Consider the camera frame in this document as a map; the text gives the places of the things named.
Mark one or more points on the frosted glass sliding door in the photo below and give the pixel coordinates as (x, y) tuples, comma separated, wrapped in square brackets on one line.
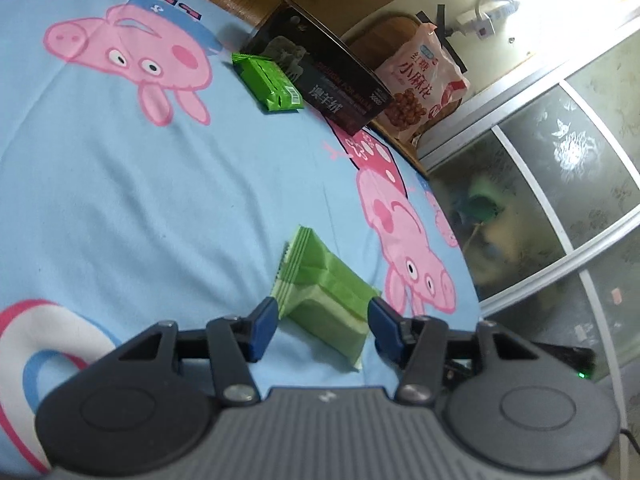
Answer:
[(575, 175)]

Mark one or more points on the bright green snack packet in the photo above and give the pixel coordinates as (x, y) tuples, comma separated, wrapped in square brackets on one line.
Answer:
[(265, 80)]

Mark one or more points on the green object behind glass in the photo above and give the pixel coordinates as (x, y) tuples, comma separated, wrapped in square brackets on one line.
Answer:
[(482, 205)]

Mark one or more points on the wooden chair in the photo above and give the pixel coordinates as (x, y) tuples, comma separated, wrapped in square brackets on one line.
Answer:
[(390, 35)]

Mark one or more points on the light green leaf-print snack packet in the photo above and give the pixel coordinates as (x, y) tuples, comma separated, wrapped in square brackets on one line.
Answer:
[(330, 300)]

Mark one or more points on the blue cartoon pig bed sheet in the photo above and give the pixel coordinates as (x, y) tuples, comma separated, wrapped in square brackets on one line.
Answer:
[(150, 185)]

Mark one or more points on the pink snack bag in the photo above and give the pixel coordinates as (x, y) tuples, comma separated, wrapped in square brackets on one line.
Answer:
[(420, 80)]

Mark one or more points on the dark cardboard box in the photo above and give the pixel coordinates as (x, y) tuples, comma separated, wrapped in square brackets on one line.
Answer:
[(330, 75)]

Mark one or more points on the white power strip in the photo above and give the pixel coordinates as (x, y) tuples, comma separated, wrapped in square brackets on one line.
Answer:
[(492, 11)]

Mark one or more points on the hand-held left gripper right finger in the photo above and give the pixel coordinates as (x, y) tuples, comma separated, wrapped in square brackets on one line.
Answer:
[(385, 330)]

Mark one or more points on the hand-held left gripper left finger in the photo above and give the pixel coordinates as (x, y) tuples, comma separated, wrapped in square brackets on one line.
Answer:
[(265, 325)]

